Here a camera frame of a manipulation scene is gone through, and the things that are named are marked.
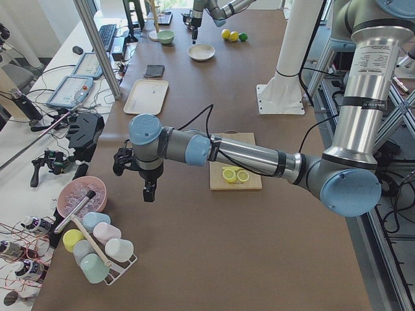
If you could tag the black keyboard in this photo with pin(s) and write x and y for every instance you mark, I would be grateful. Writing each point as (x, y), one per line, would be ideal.
(107, 33)

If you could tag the light blue plastic cup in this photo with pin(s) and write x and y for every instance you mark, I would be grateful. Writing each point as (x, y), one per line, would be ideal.
(91, 219)

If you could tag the mint green plastic cup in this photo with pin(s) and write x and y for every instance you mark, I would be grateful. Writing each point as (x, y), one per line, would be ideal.
(94, 268)

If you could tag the bamboo cutting board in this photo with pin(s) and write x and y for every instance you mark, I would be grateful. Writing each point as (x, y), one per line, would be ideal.
(216, 180)

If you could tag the pink bowl with ice cubes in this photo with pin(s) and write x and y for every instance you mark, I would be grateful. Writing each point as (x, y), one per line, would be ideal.
(77, 190)

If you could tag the teach pendant tablet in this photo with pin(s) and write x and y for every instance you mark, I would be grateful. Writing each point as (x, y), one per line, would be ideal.
(71, 91)
(88, 66)

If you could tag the whole yellow lemon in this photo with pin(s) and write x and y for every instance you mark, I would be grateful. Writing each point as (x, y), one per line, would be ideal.
(225, 34)
(234, 36)

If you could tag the white wire cup rack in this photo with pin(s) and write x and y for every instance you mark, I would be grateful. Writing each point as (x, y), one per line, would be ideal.
(118, 269)

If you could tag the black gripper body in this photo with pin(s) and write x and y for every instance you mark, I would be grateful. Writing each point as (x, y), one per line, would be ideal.
(149, 175)
(195, 23)

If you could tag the grey folded cloth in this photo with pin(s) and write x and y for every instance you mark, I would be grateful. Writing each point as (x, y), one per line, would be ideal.
(154, 71)

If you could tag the cream rabbit tray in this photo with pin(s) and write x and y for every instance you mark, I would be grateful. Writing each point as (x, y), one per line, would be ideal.
(146, 96)

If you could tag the black flat box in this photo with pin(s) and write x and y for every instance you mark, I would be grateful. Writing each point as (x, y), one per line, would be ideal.
(81, 171)

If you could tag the pink plastic cup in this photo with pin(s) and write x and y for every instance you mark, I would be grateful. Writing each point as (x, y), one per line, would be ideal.
(104, 232)

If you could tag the grey plastic cup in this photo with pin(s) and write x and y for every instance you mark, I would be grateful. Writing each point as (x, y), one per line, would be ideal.
(81, 249)

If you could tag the white plastic cup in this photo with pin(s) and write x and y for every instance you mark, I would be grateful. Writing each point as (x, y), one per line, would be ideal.
(119, 249)

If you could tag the wooden stand with base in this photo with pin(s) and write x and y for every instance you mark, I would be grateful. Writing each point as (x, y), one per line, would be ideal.
(153, 33)

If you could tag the aluminium frame post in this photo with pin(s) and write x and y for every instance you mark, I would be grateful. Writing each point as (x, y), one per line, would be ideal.
(88, 22)

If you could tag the cream round plate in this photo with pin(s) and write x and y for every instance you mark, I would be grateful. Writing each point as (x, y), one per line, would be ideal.
(201, 52)

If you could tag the black plastic housing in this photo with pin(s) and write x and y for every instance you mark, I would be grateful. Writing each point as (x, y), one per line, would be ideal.
(83, 134)

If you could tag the computer mouse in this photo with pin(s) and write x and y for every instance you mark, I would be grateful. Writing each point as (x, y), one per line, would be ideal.
(77, 50)

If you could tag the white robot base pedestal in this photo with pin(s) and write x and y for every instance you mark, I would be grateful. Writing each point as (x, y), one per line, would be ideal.
(282, 95)

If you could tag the green lime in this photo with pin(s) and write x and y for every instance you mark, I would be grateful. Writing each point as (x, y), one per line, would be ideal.
(243, 37)

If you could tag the mint green bowl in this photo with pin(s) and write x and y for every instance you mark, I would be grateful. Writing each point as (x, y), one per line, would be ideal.
(165, 37)

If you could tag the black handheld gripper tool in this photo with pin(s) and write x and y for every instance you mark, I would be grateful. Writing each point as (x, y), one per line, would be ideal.
(56, 161)

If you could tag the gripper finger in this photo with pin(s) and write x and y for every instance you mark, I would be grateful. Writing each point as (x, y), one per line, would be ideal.
(194, 36)
(149, 191)

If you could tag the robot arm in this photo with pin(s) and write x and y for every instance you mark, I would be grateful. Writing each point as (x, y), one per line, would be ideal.
(254, 118)
(219, 14)

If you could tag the yellow plastic cup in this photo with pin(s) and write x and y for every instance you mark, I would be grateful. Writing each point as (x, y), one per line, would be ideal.
(71, 238)

